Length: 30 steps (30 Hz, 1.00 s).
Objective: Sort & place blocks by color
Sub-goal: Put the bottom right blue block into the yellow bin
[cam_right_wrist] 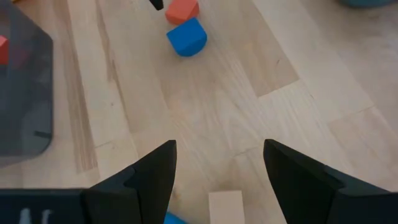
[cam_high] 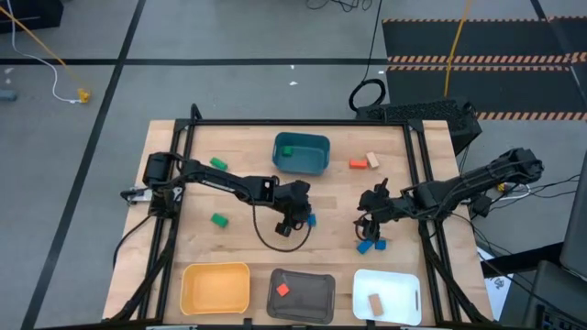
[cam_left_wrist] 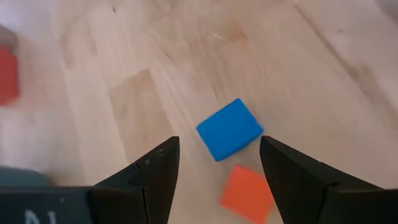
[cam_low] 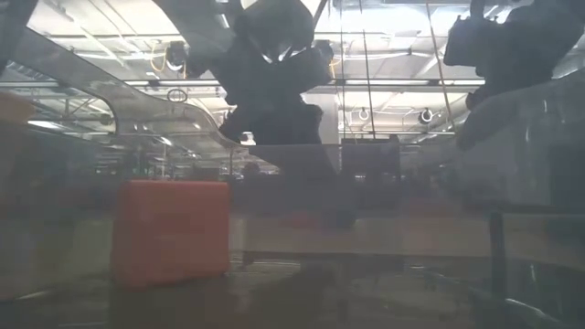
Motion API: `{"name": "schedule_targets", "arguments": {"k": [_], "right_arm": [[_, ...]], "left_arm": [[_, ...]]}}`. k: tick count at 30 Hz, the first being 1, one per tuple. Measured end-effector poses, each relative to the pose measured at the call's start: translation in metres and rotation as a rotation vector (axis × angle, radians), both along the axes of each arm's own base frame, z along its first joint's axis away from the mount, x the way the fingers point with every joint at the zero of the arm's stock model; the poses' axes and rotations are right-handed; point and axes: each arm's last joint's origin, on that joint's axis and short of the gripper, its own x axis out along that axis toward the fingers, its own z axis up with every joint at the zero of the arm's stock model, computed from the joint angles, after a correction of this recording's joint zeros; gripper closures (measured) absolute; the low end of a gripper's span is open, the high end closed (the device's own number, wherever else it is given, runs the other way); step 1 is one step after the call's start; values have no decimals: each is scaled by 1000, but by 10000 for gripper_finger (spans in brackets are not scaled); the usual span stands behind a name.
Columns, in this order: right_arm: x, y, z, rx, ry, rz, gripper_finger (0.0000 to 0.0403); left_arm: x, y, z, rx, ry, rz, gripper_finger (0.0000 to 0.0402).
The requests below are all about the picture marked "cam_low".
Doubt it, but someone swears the grey translucent plastic bin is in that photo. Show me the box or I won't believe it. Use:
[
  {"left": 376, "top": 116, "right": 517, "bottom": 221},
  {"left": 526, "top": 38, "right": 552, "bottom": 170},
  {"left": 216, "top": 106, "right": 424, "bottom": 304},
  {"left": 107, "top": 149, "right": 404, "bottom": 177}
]
[{"left": 0, "top": 0, "right": 585, "bottom": 329}]

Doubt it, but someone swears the red square block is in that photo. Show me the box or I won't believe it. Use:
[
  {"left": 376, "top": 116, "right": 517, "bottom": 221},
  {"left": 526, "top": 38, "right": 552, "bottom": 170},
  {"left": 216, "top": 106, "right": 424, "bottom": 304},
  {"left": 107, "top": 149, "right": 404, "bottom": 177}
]
[{"left": 111, "top": 178, "right": 232, "bottom": 289}]

